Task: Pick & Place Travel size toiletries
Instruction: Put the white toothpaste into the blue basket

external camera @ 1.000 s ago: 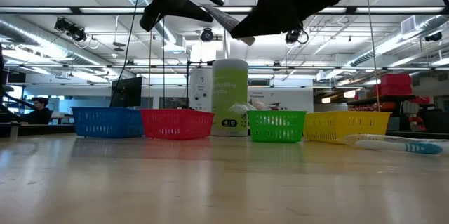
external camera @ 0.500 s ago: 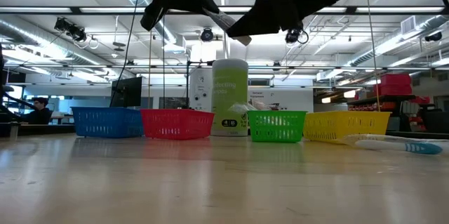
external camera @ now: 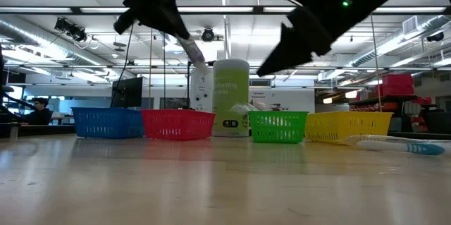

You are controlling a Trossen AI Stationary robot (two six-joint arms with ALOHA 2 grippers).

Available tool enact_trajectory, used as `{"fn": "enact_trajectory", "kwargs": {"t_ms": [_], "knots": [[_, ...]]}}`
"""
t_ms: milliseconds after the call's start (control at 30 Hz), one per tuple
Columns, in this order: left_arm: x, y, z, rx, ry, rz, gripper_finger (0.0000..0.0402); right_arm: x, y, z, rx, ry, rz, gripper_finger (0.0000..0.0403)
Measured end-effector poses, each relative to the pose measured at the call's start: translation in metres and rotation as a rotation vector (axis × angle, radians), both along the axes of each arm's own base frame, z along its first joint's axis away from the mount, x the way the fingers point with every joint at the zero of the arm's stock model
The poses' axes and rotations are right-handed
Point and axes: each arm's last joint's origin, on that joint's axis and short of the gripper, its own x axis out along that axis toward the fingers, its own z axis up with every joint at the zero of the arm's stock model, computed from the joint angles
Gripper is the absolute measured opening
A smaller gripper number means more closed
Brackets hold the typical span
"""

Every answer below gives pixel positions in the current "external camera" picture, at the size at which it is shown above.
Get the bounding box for green white wipes canister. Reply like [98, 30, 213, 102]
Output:
[211, 58, 250, 138]

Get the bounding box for white panel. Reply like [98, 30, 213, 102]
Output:
[189, 68, 214, 113]

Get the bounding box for black room monitor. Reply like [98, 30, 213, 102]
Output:
[111, 76, 144, 109]

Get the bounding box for green plastic basket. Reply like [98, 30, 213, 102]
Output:
[247, 110, 309, 144]

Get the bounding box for black ceiling fixture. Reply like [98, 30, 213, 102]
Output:
[54, 17, 88, 44]

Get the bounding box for yellow plastic basket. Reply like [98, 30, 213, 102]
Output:
[304, 111, 394, 145]

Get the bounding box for red plastic basket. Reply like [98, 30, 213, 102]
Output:
[140, 109, 216, 141]

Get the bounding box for red storage bins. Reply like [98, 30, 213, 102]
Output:
[375, 73, 415, 97]

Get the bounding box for blue plastic basket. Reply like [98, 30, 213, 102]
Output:
[71, 107, 145, 139]

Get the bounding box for seated person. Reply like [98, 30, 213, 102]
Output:
[20, 97, 54, 126]

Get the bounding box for black ceiling camera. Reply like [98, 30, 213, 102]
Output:
[201, 27, 216, 42]

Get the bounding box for hanging black cable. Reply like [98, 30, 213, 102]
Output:
[109, 23, 135, 109]

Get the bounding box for black overhead frame beam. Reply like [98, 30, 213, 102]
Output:
[0, 5, 451, 16]

